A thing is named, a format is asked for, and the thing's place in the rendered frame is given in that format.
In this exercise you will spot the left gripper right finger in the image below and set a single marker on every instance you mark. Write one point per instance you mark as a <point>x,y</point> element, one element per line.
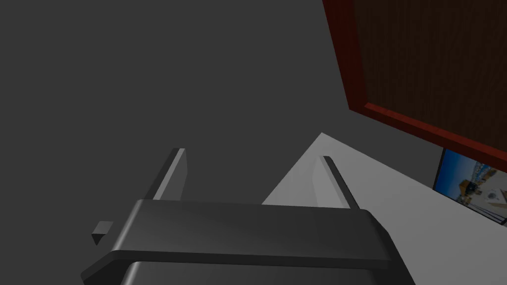
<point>330,186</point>

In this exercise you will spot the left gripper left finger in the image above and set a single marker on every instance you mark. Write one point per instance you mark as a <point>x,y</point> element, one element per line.
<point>171,178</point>

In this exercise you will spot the dark brown door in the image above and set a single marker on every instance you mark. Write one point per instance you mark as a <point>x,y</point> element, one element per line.
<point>435,59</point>

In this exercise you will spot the blue framed wall picture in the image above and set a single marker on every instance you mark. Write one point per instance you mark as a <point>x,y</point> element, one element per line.
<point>471,184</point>

